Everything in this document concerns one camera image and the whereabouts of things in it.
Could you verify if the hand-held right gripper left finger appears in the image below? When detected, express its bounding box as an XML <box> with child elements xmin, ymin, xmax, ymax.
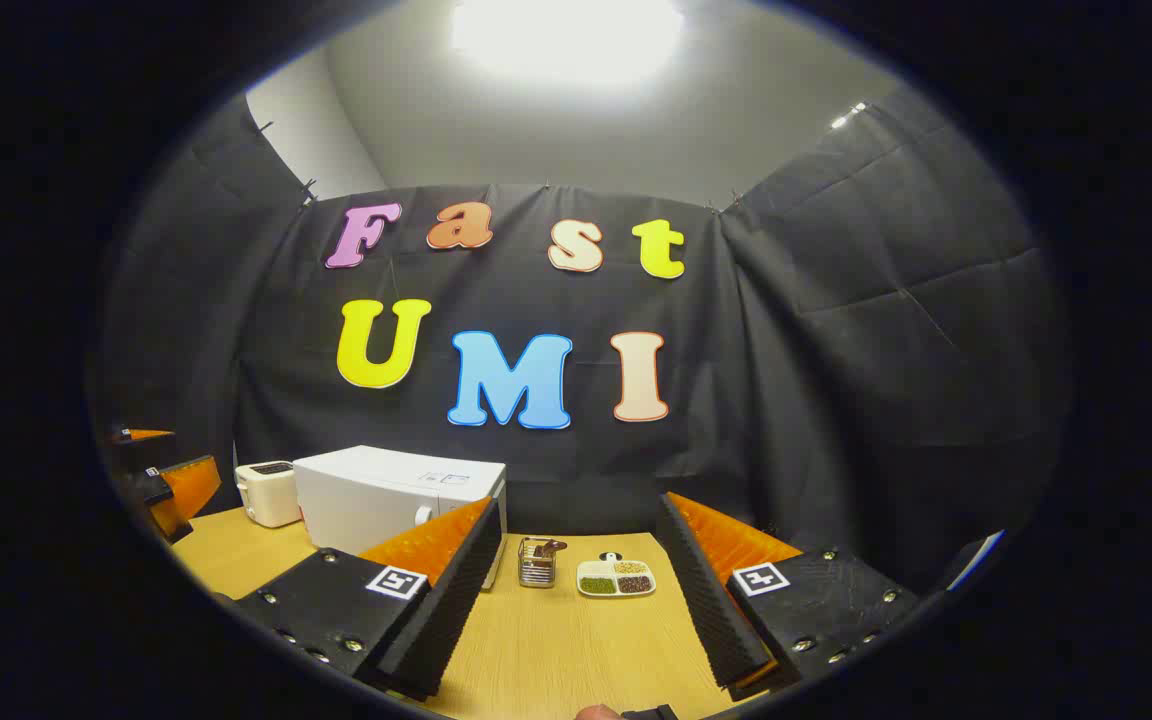
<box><xmin>231</xmin><ymin>495</ymin><xmax>505</xmax><ymax>701</ymax></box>

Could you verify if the white divided dish with beans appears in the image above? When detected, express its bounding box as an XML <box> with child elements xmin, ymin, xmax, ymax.
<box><xmin>576</xmin><ymin>552</ymin><xmax>657</xmax><ymax>599</ymax></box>

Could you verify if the metal wire utensil holder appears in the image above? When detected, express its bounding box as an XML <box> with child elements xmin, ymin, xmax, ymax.
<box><xmin>518</xmin><ymin>537</ymin><xmax>559</xmax><ymax>589</ymax></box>

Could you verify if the white microwave oven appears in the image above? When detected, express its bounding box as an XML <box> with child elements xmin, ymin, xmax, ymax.
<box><xmin>293</xmin><ymin>445</ymin><xmax>509</xmax><ymax>591</ymax></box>

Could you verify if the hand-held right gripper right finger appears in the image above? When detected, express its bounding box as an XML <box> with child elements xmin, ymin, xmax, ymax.
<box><xmin>656</xmin><ymin>490</ymin><xmax>927</xmax><ymax>701</ymax></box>

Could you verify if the large ceiling light panel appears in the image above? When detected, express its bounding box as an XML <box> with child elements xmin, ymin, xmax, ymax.
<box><xmin>451</xmin><ymin>0</ymin><xmax>687</xmax><ymax>86</ymax></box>

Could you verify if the white toaster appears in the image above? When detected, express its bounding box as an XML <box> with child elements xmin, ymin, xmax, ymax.
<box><xmin>234</xmin><ymin>461</ymin><xmax>303</xmax><ymax>529</ymax></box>

